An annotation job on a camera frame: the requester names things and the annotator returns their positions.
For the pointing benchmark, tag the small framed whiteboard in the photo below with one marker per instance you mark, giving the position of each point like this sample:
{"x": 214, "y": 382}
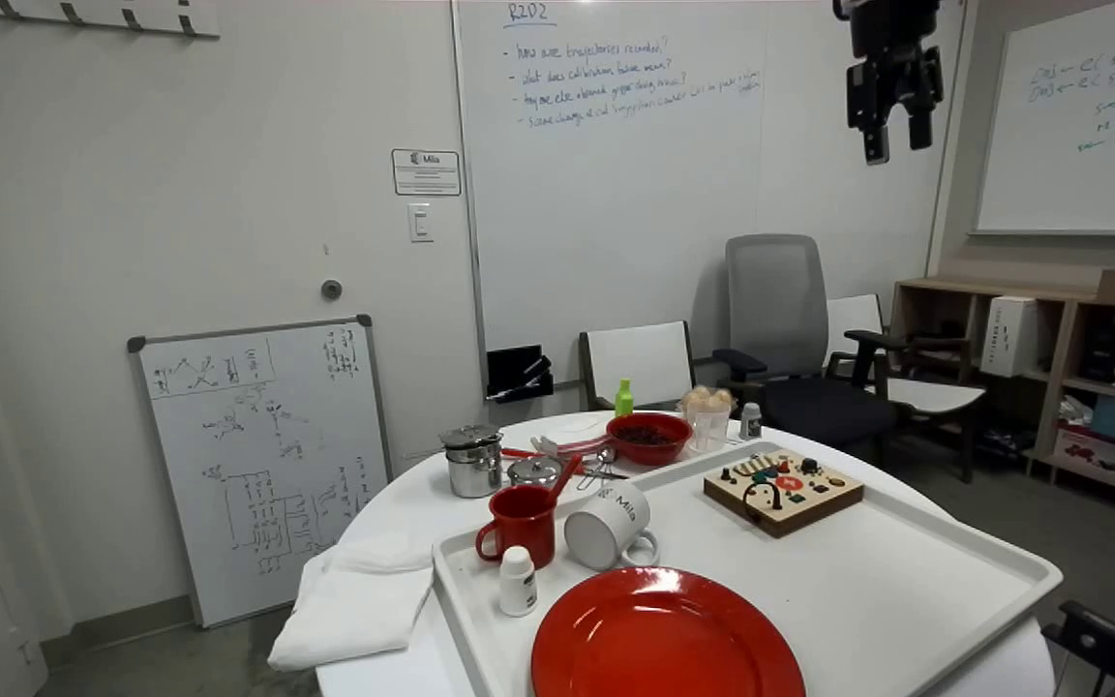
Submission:
{"x": 268, "y": 466}

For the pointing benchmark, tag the red plate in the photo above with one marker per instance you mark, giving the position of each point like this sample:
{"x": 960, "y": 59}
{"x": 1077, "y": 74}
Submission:
{"x": 666, "y": 641}

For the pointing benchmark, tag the white box on shelf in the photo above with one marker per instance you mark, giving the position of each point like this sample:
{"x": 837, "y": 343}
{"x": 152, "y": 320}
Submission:
{"x": 1006, "y": 333}

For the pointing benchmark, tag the red bowl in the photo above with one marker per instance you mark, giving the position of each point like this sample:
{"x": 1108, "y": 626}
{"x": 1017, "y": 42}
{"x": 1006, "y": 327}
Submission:
{"x": 648, "y": 436}

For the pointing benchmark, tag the white mug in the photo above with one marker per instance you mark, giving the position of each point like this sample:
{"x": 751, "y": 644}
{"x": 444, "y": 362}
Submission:
{"x": 604, "y": 527}

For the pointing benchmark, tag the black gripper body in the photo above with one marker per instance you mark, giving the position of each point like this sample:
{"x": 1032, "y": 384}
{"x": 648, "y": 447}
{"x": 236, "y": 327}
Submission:
{"x": 892, "y": 71}

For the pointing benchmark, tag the white folded cloth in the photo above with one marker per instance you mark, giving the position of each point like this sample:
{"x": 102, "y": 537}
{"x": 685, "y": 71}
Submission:
{"x": 359, "y": 602}

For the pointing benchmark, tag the white wall sign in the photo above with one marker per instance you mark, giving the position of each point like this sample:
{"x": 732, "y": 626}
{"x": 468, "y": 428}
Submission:
{"x": 427, "y": 171}

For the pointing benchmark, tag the clear cup with beige contents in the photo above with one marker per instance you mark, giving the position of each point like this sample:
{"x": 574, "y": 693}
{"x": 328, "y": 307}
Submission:
{"x": 706, "y": 410}

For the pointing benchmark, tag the white plastic tray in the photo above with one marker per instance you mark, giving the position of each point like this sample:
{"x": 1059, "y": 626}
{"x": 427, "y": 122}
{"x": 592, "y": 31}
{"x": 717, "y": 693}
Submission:
{"x": 867, "y": 593}

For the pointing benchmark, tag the wooden button board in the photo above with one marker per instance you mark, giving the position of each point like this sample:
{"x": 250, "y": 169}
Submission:
{"x": 783, "y": 491}

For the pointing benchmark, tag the small grey shaker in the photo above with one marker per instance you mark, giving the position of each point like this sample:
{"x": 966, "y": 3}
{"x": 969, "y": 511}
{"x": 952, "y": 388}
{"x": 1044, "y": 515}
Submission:
{"x": 748, "y": 418}

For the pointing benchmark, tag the small green bottle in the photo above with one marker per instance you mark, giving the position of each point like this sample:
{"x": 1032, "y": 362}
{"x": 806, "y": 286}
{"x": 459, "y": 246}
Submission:
{"x": 623, "y": 397}

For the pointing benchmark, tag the small white bottle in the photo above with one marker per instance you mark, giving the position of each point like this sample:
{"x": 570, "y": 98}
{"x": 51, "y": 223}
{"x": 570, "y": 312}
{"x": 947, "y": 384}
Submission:
{"x": 515, "y": 582}

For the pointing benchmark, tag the grey office chair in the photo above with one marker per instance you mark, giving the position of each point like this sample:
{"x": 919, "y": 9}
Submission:
{"x": 775, "y": 312}

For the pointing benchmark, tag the wall whiteboard with green writing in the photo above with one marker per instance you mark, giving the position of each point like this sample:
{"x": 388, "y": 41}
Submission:
{"x": 1085, "y": 129}

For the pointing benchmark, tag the metal and red utensils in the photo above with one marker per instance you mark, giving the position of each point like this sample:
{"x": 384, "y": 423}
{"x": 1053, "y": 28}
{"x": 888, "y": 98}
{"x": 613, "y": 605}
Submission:
{"x": 570, "y": 456}

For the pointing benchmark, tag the wall coat hook rack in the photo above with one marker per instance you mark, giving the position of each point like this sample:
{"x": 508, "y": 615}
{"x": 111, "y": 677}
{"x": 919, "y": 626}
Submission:
{"x": 104, "y": 18}

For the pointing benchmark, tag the red mug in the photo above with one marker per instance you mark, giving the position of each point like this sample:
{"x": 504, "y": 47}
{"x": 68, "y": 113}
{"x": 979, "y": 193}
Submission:
{"x": 519, "y": 518}

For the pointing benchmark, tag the round grey wall knob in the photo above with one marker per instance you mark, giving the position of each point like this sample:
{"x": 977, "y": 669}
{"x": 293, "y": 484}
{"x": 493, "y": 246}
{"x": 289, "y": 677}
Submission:
{"x": 330, "y": 286}

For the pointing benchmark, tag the white light switch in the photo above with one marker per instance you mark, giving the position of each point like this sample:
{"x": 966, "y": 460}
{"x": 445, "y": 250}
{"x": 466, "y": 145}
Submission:
{"x": 421, "y": 223}

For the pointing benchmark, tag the large wall whiteboard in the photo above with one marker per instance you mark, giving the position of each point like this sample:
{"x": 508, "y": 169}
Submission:
{"x": 622, "y": 193}

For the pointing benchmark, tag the red and white bin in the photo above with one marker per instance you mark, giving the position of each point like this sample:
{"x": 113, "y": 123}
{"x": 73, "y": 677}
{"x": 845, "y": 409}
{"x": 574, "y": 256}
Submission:
{"x": 1101, "y": 453}

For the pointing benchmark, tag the wooden shelf unit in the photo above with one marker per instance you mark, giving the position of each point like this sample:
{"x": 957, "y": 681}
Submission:
{"x": 1074, "y": 388}

